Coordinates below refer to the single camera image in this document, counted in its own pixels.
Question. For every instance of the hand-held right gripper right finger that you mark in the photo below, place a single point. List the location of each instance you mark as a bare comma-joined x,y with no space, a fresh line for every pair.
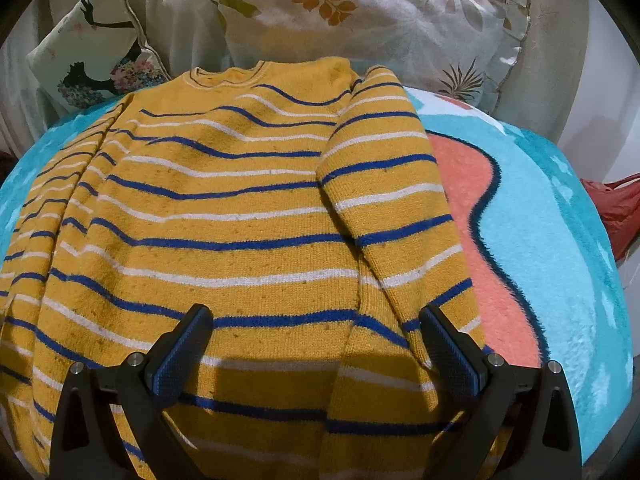
452,355

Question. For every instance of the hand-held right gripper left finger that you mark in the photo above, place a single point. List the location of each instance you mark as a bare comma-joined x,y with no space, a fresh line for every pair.
180,352

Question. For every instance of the yellow striped sweater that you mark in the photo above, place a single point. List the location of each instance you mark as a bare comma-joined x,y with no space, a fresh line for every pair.
225,210

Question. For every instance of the teal cartoon blanket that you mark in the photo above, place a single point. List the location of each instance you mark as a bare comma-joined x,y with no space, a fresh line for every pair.
540,220

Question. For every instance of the red plastic bag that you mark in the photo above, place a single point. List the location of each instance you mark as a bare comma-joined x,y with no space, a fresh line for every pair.
615,210

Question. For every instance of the dancer print cushion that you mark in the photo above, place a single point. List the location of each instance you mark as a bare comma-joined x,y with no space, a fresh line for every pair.
90,50

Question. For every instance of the leaf print pillow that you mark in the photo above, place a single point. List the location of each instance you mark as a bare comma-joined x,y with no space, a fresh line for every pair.
390,25

